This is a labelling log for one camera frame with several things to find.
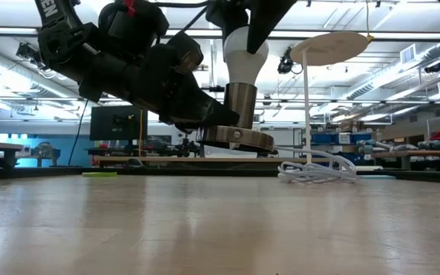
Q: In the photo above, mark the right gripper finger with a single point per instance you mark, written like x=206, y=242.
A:
x=229, y=13
x=264, y=19

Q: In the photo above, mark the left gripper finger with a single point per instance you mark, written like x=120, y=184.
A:
x=197, y=109

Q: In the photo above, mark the frosted white lightbulb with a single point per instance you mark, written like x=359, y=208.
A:
x=243, y=63

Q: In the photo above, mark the small black background robot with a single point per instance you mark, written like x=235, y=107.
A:
x=185, y=148

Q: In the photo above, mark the orange-brown desk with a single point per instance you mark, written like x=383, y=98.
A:
x=189, y=160

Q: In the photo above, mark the black computer monitor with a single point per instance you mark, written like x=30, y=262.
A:
x=118, y=123

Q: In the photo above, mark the round white disc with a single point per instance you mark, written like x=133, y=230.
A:
x=329, y=47

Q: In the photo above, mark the green sticky note pad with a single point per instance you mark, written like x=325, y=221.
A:
x=99, y=174

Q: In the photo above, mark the blue storage bin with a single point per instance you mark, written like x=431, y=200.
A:
x=325, y=138
x=361, y=138

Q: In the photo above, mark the white air vent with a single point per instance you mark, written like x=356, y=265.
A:
x=408, y=54

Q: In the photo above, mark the black ceiling speaker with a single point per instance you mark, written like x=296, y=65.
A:
x=433, y=68

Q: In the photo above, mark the blue sticky note pad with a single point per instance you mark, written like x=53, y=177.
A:
x=376, y=177

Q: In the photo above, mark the long wooden workbench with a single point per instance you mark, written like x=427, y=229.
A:
x=418, y=154

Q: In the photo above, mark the black hanging camera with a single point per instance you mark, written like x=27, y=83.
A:
x=285, y=65

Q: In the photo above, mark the black truss-mounted camera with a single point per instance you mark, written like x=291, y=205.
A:
x=31, y=53

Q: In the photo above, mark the black aluminium frame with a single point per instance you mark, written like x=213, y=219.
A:
x=33, y=172

